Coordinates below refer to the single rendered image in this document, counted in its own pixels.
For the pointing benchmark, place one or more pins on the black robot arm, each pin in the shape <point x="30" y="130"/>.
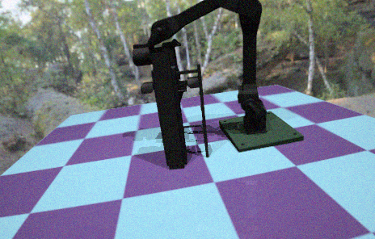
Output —
<point x="249" y="13"/>

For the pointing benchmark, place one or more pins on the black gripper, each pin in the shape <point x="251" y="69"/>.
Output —
<point x="192" y="82"/>

